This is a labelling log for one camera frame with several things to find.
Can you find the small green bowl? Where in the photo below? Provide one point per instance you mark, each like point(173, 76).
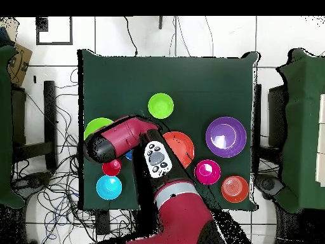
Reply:
point(161, 105)

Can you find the dark blue bowl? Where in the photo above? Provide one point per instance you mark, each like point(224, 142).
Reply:
point(129, 155)

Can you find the large green bowl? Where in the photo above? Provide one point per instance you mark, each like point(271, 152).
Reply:
point(95, 125)

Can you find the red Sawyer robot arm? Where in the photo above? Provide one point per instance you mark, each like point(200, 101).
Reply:
point(182, 216)

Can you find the wide orange bowl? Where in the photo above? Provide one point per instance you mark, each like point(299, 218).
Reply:
point(182, 145)

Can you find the magenta bowl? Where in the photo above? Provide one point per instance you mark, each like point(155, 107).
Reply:
point(207, 172)

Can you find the dark green tablecloth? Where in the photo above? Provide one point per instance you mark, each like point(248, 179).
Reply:
point(165, 76)

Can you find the red cup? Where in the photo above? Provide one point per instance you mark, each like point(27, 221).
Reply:
point(111, 169)

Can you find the purple bowl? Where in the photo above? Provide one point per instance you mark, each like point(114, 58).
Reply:
point(226, 137)

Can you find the light blue bowl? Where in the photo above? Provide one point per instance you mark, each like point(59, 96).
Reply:
point(109, 187)

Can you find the deep orange bowl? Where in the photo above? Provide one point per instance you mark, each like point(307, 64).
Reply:
point(234, 189)

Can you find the black box on floor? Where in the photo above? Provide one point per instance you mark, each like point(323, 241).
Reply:
point(102, 222)

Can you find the black metal stand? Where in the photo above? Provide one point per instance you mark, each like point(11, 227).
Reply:
point(50, 114)
point(278, 117)

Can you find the grey machine base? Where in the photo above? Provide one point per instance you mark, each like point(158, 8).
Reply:
point(33, 180)
point(269, 184)

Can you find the green cloth side table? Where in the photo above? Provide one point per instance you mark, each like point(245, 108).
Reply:
point(5, 127)
point(302, 127)

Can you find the cardboard box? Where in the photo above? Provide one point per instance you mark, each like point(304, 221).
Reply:
point(19, 66)

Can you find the black post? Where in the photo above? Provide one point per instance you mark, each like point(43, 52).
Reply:
point(160, 23)

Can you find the black square frame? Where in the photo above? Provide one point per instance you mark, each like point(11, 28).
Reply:
point(71, 30)

